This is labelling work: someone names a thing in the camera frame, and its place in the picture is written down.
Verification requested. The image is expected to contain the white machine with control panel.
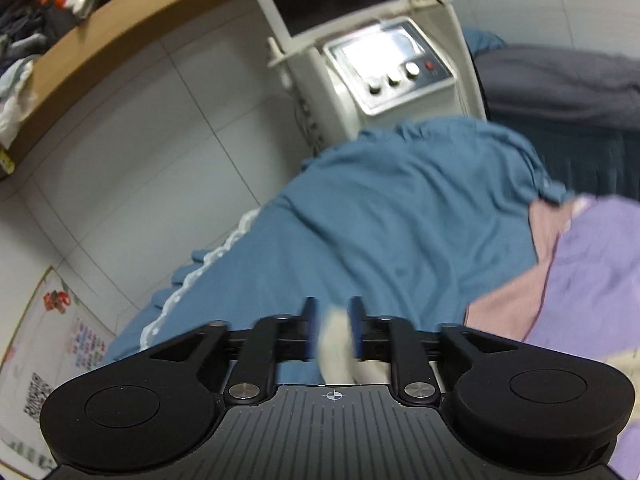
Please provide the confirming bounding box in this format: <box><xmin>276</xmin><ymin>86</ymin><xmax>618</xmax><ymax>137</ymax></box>
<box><xmin>267</xmin><ymin>0</ymin><xmax>488</xmax><ymax>157</ymax></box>

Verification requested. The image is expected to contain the pale dotted small garment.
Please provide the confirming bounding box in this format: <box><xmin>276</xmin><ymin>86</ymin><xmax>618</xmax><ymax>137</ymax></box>
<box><xmin>315</xmin><ymin>307</ymin><xmax>393</xmax><ymax>386</ymax></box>

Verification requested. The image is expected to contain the wooden shelf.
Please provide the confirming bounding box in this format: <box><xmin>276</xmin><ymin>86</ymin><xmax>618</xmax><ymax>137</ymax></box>
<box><xmin>0</xmin><ymin>0</ymin><xmax>256</xmax><ymax>178</ymax></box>

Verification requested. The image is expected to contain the wall poster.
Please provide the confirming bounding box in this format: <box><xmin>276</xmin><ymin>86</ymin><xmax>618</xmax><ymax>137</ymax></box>
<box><xmin>0</xmin><ymin>265</ymin><xmax>118</xmax><ymax>472</ymax></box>

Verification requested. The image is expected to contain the purple floral bedsheet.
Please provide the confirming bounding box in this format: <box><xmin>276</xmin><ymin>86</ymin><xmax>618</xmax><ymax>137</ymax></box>
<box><xmin>465</xmin><ymin>195</ymin><xmax>640</xmax><ymax>480</ymax></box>

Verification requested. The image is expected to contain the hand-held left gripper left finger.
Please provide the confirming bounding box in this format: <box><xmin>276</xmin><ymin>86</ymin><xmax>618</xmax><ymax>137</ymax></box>
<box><xmin>147</xmin><ymin>297</ymin><xmax>321</xmax><ymax>407</ymax></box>

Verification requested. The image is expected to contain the blue cloth bundle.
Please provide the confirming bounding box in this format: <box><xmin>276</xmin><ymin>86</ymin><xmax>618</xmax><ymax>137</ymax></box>
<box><xmin>460</xmin><ymin>27</ymin><xmax>507</xmax><ymax>52</ymax></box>

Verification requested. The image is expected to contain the pile of clothes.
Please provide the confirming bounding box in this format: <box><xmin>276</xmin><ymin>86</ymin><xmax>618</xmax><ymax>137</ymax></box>
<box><xmin>0</xmin><ymin>0</ymin><xmax>123</xmax><ymax>147</ymax></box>

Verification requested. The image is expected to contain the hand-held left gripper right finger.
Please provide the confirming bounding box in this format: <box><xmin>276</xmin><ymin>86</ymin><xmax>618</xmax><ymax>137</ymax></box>
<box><xmin>348</xmin><ymin>297</ymin><xmax>527</xmax><ymax>407</ymax></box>

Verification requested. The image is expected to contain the grey garment pile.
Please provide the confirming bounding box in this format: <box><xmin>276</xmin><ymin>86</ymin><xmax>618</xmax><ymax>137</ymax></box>
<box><xmin>487</xmin><ymin>115</ymin><xmax>640</xmax><ymax>197</ymax></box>

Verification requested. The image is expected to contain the blue lace-trimmed bedcover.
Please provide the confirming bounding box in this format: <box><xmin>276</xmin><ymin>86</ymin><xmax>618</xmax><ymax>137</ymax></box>
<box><xmin>102</xmin><ymin>115</ymin><xmax>576</xmax><ymax>386</ymax></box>

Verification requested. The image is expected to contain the grey quilt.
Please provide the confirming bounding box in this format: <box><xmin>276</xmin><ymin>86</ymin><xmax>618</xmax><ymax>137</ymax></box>
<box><xmin>472</xmin><ymin>45</ymin><xmax>640</xmax><ymax>133</ymax></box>

